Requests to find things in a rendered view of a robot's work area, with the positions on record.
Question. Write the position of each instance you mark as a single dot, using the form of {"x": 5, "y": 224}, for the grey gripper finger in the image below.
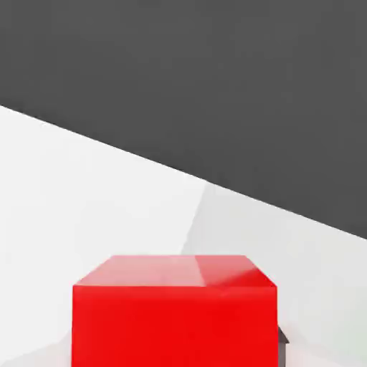
{"x": 281, "y": 348}

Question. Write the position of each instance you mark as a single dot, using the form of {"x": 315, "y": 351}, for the small red cube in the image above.
{"x": 175, "y": 324}

